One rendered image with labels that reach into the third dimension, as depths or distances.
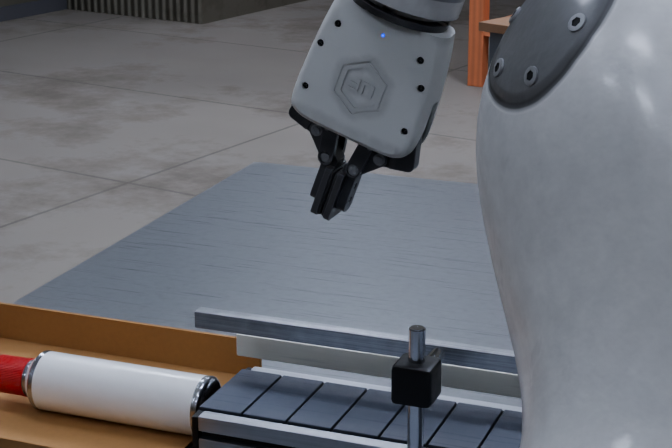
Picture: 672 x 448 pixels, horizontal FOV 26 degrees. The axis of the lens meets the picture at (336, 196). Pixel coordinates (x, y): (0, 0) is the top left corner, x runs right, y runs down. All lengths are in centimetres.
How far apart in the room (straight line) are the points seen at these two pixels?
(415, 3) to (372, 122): 10
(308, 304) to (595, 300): 108
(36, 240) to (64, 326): 311
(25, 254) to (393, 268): 284
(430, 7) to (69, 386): 46
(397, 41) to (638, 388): 61
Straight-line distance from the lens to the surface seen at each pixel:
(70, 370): 126
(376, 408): 118
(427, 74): 105
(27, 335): 146
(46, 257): 437
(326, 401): 119
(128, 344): 140
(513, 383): 116
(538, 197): 48
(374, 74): 106
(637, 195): 46
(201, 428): 117
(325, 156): 110
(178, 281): 162
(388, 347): 109
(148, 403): 123
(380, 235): 176
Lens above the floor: 137
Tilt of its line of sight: 16 degrees down
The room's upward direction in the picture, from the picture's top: straight up
